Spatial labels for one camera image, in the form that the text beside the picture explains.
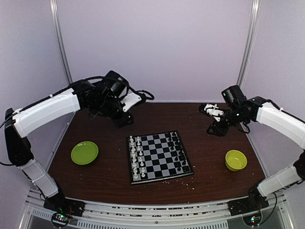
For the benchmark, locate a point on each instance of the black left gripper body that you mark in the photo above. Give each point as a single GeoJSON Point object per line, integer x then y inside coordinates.
{"type": "Point", "coordinates": [118, 121]}

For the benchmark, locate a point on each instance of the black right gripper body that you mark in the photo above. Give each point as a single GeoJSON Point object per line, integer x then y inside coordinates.
{"type": "Point", "coordinates": [223, 130]}

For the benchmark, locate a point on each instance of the black white chessboard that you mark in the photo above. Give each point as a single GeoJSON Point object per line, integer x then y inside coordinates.
{"type": "Point", "coordinates": [157, 157]}

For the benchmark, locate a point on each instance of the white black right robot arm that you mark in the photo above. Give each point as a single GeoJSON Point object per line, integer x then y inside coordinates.
{"type": "Point", "coordinates": [276, 136]}

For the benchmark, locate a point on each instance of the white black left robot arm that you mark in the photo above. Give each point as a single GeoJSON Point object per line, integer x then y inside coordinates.
{"type": "Point", "coordinates": [109, 96]}

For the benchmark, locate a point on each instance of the yellow-green bowl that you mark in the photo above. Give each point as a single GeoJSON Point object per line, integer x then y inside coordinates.
{"type": "Point", "coordinates": [235, 160]}

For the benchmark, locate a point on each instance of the green plate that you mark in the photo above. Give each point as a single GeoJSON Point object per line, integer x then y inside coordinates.
{"type": "Point", "coordinates": [84, 153]}

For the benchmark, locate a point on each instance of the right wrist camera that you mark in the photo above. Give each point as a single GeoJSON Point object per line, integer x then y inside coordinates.
{"type": "Point", "coordinates": [211, 110]}

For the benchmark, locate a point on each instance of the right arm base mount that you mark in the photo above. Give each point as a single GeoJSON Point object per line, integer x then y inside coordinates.
{"type": "Point", "coordinates": [251, 213]}

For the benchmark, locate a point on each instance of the aluminium front rail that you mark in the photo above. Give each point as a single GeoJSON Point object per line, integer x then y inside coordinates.
{"type": "Point", "coordinates": [206, 215]}

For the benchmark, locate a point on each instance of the right aluminium frame post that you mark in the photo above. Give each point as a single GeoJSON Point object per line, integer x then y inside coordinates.
{"type": "Point", "coordinates": [250, 40]}

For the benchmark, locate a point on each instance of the aluminium frame post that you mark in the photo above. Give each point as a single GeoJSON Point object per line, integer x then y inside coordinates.
{"type": "Point", "coordinates": [250, 40]}
{"type": "Point", "coordinates": [57, 26]}

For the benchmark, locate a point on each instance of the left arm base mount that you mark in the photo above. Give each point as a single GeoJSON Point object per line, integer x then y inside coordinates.
{"type": "Point", "coordinates": [63, 215]}

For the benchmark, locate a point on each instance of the left aluminium frame post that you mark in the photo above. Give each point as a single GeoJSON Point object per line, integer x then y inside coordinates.
{"type": "Point", "coordinates": [57, 26]}

